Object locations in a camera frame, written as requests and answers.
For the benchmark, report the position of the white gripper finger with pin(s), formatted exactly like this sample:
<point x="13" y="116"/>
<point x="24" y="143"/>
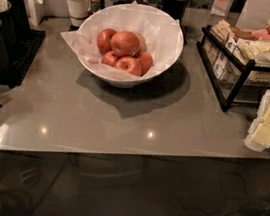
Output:
<point x="249" y="141"/>

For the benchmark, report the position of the large top red apple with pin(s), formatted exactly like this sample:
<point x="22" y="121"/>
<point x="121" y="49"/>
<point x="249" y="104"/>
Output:
<point x="125" y="43"/>

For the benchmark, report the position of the right red apple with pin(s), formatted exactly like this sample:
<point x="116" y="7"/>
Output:
<point x="146" y="61"/>

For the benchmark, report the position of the white paper bowl liner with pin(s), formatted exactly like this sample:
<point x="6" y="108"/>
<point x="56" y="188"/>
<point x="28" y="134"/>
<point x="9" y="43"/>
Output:
<point x="121" y="17"/>

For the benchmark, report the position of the front centre red apple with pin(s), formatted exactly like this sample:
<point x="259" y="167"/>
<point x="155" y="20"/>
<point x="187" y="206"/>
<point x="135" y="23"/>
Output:
<point x="129" y="65"/>

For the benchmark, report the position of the white bowl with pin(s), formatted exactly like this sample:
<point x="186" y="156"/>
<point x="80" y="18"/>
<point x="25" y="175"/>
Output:
<point x="157" y="46"/>

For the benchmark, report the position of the front left small apple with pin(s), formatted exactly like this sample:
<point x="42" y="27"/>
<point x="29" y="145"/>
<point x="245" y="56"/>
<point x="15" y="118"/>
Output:
<point x="110" y="58"/>

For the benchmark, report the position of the left red apple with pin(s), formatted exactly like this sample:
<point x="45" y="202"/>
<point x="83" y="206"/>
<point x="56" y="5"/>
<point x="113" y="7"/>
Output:
<point x="104" y="39"/>

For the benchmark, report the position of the white paper cup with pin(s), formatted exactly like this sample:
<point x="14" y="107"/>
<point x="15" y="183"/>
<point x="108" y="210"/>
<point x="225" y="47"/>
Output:
<point x="78" y="8"/>

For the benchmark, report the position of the black rubber mat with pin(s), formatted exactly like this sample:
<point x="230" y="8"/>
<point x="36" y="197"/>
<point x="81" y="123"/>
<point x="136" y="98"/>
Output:
<point x="29" y="48"/>

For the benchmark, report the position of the black wire condiment rack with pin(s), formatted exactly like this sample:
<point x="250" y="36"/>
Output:
<point x="238" y="89"/>

